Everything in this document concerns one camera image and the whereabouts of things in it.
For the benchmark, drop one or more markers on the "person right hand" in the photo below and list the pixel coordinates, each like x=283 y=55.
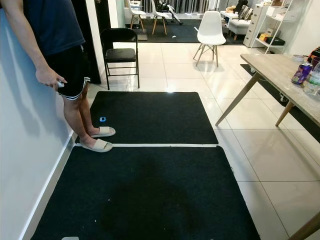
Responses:
x=49 y=77

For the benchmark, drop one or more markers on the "small white remote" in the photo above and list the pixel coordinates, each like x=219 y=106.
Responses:
x=60 y=84

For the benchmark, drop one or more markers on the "person right forearm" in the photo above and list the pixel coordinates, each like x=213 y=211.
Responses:
x=30 y=45

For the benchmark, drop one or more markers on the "person in dark clothes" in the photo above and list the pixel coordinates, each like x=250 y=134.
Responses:
x=55 y=20

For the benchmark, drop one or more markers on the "small blue object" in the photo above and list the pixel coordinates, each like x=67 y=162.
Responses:
x=102 y=119

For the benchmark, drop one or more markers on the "black folding chair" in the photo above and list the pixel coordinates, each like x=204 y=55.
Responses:
x=120 y=54

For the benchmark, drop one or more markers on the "beige slipper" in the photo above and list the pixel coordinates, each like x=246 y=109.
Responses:
x=105 y=131
x=99 y=145

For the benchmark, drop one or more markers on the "wooden-legged white chair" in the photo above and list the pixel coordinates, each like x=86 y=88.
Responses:
x=136 y=12
x=159 y=14

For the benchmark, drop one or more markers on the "dark carpet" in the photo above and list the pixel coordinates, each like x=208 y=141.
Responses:
x=180 y=32

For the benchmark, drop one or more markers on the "white shell chair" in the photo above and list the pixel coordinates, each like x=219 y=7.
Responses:
x=211 y=30

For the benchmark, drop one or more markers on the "white armchair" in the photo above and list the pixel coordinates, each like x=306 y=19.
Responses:
x=240 y=25

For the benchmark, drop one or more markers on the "white shelf rack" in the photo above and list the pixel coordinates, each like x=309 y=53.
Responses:
x=262 y=25

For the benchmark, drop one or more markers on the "black caster wheel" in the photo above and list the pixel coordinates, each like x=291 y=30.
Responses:
x=283 y=98

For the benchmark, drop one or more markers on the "wooden table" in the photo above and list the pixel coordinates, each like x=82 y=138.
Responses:
x=285 y=70

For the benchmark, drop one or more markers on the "purple drink can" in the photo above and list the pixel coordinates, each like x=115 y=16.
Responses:
x=301 y=74

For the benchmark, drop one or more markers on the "clear plastic water bottle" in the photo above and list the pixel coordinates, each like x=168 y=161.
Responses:
x=314 y=80

